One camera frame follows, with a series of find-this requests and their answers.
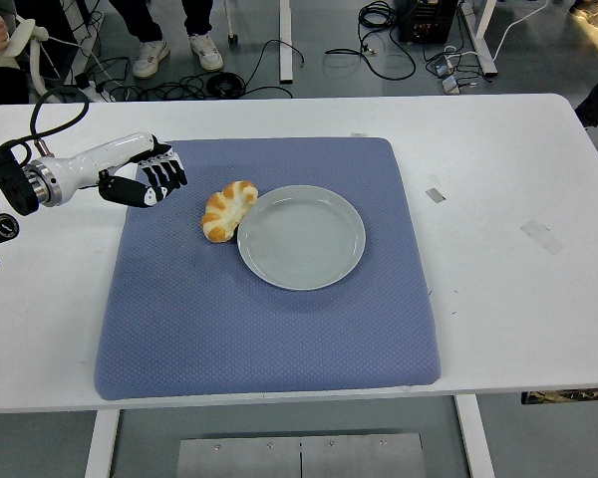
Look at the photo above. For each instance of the person's shoes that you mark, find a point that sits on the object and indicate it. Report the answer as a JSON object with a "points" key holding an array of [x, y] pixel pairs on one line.
{"points": [[593, 12]]}

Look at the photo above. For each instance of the white pole with caster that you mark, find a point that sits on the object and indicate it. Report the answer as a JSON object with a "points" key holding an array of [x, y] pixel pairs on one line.
{"points": [[229, 25]]}

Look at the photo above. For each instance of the standing person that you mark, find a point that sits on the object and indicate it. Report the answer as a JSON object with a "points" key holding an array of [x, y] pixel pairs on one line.
{"points": [[149, 55]]}

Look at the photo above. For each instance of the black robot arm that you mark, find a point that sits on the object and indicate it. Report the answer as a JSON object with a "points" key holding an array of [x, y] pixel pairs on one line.
{"points": [[10, 174]]}

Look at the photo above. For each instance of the small grey tape piece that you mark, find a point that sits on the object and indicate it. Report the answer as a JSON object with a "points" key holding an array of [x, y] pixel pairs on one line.
{"points": [[435, 194]]}

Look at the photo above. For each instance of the grey round plate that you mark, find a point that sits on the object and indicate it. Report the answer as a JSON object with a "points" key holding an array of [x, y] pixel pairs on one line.
{"points": [[304, 244]]}

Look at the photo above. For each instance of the white table leg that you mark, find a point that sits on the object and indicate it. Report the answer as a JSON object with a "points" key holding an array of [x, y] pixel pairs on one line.
{"points": [[476, 438], [102, 443]]}

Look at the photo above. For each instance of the black equipment box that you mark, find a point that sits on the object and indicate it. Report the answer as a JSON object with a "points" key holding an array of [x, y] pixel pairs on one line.
{"points": [[426, 20]]}

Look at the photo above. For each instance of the white desk leg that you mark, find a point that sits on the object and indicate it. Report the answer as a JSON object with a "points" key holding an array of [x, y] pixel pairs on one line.
{"points": [[285, 45]]}

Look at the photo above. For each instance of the golden croissant bread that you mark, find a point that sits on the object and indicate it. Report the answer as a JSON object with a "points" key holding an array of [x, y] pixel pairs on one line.
{"points": [[224, 214]]}

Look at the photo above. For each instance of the white power strip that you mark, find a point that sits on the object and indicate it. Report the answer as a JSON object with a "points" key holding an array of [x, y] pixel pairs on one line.
{"points": [[97, 94]]}

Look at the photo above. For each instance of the blue quilted mat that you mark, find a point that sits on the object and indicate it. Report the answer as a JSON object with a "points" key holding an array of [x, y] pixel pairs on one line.
{"points": [[204, 323]]}

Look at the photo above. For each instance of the large clear tape piece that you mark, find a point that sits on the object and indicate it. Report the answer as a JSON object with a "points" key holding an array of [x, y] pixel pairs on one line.
{"points": [[542, 237]]}

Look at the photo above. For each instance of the white chair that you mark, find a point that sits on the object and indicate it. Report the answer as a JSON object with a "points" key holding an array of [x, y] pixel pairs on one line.
{"points": [[37, 70]]}

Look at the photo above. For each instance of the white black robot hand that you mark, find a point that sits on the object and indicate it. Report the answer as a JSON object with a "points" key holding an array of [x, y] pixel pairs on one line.
{"points": [[109, 154]]}

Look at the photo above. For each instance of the white desk foot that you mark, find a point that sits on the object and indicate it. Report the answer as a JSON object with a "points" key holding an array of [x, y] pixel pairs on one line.
{"points": [[481, 40]]}

